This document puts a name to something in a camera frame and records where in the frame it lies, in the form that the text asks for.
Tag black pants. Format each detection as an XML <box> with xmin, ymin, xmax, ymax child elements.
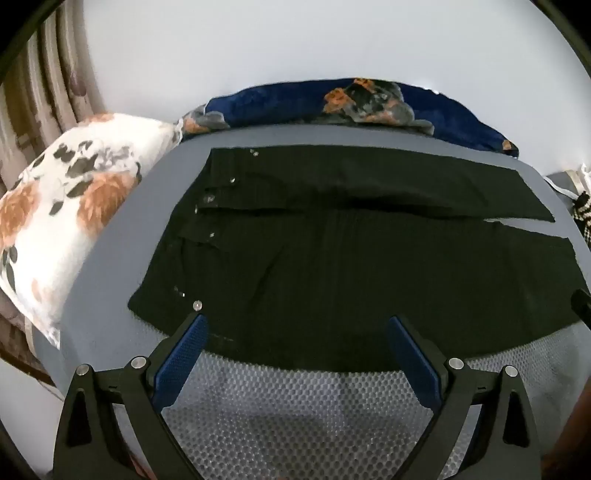
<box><xmin>127</xmin><ymin>145</ymin><xmax>591</xmax><ymax>373</ymax></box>

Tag brown patterned curtain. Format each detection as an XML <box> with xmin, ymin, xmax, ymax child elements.
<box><xmin>0</xmin><ymin>7</ymin><xmax>109</xmax><ymax>190</ymax></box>

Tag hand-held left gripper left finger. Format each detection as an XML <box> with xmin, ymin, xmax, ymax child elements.
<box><xmin>52</xmin><ymin>300</ymin><xmax>211</xmax><ymax>480</ymax></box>

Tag grey mesh mattress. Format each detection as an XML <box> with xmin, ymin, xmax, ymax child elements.
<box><xmin>32</xmin><ymin>124</ymin><xmax>591</xmax><ymax>480</ymax></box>

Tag black white striped cloth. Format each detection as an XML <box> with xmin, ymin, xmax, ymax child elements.
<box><xmin>571</xmin><ymin>190</ymin><xmax>591</xmax><ymax>243</ymax></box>

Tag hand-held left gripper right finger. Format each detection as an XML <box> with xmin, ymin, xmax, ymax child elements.
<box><xmin>387</xmin><ymin>315</ymin><xmax>541</xmax><ymax>480</ymax></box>

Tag blue floral blanket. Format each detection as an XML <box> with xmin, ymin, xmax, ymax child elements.
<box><xmin>178</xmin><ymin>78</ymin><xmax>520</xmax><ymax>159</ymax></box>

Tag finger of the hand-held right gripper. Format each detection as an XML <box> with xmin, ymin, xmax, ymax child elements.
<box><xmin>571</xmin><ymin>288</ymin><xmax>591</xmax><ymax>332</ymax></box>

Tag white floral pillow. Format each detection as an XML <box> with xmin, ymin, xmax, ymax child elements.
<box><xmin>0</xmin><ymin>112</ymin><xmax>182</xmax><ymax>349</ymax></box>

